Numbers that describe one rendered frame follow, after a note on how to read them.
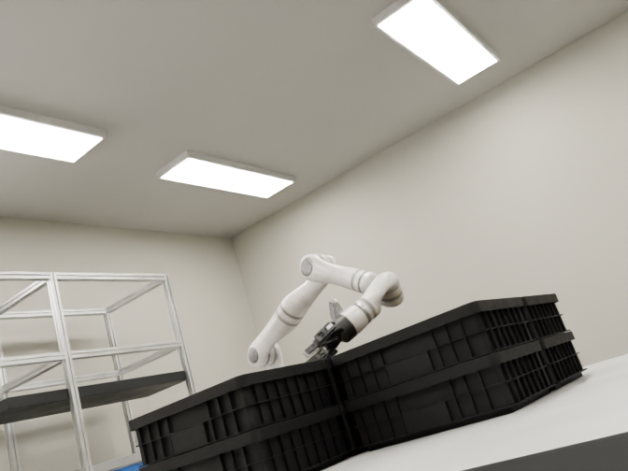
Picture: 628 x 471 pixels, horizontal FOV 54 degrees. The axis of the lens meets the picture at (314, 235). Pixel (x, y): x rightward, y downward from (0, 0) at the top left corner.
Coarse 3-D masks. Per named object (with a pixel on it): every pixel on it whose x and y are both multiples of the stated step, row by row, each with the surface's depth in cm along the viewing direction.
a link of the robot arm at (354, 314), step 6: (336, 300) 170; (330, 306) 172; (336, 306) 170; (354, 306) 170; (330, 312) 175; (336, 312) 171; (342, 312) 170; (348, 312) 168; (354, 312) 168; (360, 312) 168; (348, 318) 167; (354, 318) 167; (360, 318) 168; (366, 318) 169; (354, 324) 167; (360, 324) 168; (366, 324) 170; (360, 330) 168
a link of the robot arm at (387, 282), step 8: (384, 272) 176; (376, 280) 175; (384, 280) 173; (392, 280) 173; (368, 288) 175; (376, 288) 173; (384, 288) 172; (392, 288) 173; (368, 296) 172; (376, 296) 171; (360, 304) 170; (368, 304) 170; (376, 304) 171; (368, 312) 169; (376, 312) 171
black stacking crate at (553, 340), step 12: (552, 336) 154; (564, 336) 162; (552, 348) 154; (564, 348) 159; (552, 360) 150; (564, 360) 156; (576, 360) 164; (552, 372) 147; (564, 372) 152; (576, 372) 160; (564, 384) 152
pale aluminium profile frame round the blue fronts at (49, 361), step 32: (32, 288) 349; (0, 352) 369; (64, 352) 328; (96, 352) 344; (128, 352) 362; (160, 352) 407; (0, 384) 362; (32, 384) 376; (64, 384) 396; (192, 384) 388; (128, 416) 420
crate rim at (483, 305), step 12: (480, 300) 128; (492, 300) 133; (504, 300) 138; (516, 300) 145; (444, 312) 129; (456, 312) 127; (468, 312) 126; (420, 324) 132; (432, 324) 131; (444, 324) 129; (384, 336) 137; (396, 336) 136; (408, 336) 134; (360, 348) 141; (372, 348) 139; (336, 360) 145; (348, 360) 143
